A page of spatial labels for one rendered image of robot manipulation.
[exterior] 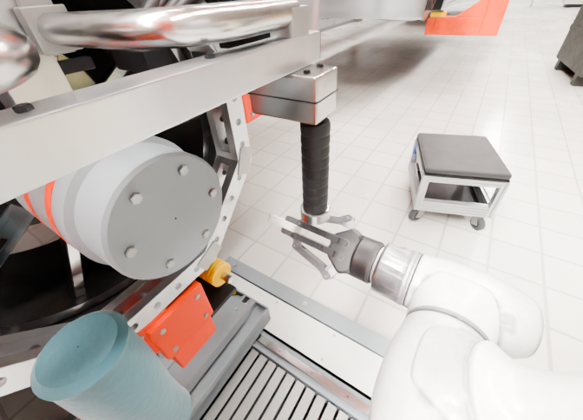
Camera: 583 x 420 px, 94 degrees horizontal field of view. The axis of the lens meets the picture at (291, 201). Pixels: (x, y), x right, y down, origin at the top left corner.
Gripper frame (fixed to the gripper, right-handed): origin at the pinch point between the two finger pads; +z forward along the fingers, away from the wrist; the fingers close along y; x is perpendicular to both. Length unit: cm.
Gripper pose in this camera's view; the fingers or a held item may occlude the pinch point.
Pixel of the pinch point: (284, 223)
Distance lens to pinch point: 56.8
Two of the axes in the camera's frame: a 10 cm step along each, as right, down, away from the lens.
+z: -8.0, -3.0, 5.2
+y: 3.6, -9.3, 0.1
